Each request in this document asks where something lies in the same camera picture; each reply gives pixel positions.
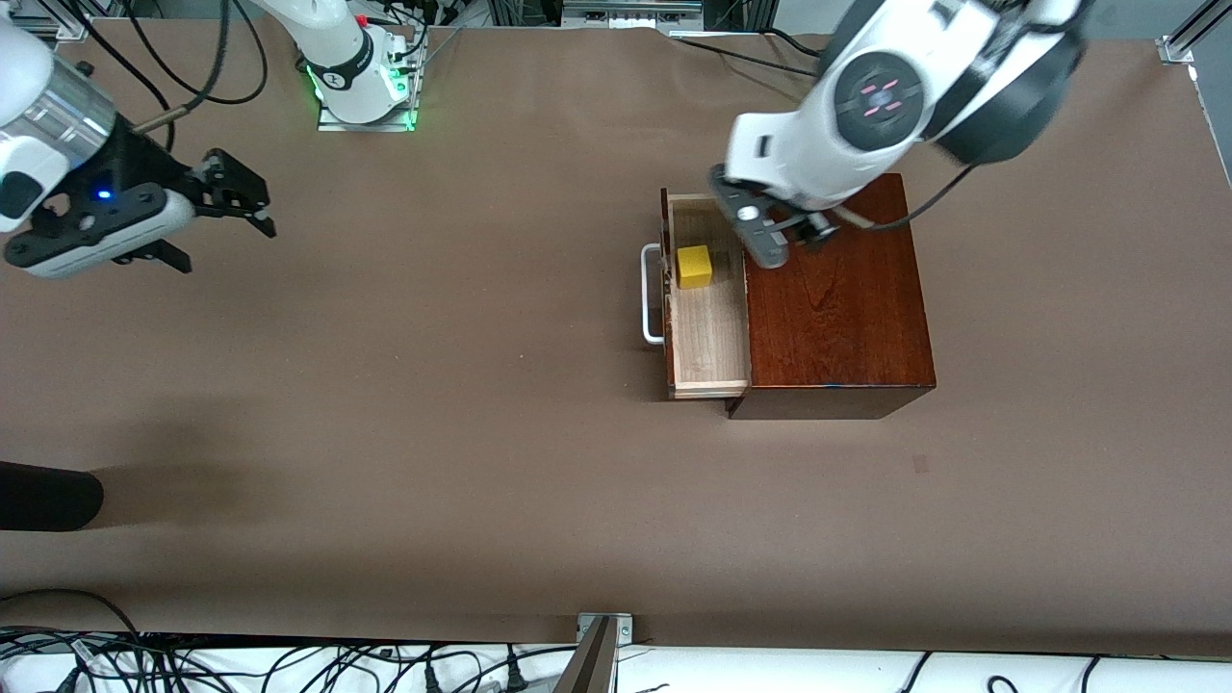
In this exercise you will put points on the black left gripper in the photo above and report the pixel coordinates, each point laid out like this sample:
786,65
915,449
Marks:
811,227

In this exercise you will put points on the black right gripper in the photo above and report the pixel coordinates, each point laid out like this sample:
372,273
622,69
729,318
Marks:
138,161

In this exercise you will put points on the yellow cube block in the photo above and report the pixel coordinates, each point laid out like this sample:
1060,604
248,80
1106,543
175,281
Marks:
694,267

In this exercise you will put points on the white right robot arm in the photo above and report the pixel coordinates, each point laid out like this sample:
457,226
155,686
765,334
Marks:
58,115

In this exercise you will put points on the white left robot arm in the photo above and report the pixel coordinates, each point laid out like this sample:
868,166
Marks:
885,96

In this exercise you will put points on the dark wooden cabinet box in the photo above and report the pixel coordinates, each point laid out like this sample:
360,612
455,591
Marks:
847,318

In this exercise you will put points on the aluminium corner profile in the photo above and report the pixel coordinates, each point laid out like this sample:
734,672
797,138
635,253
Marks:
58,24

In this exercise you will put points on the black foam cylinder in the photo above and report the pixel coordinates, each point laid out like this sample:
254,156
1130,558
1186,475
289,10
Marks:
48,496

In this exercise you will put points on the brown table cover sheet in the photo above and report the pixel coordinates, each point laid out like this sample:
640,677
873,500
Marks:
539,500

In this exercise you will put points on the dark angled metal bar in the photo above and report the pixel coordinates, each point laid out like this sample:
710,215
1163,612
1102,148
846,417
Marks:
587,669

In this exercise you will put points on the black power plug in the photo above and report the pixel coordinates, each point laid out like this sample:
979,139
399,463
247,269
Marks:
515,679
433,681

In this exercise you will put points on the grey metal rail unit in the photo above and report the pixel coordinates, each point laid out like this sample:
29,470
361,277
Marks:
630,14

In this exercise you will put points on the aluminium frame profile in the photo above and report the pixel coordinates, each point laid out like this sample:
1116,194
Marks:
1176,46

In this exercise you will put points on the small metal corner bracket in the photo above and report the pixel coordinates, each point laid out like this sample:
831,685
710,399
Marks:
621,628

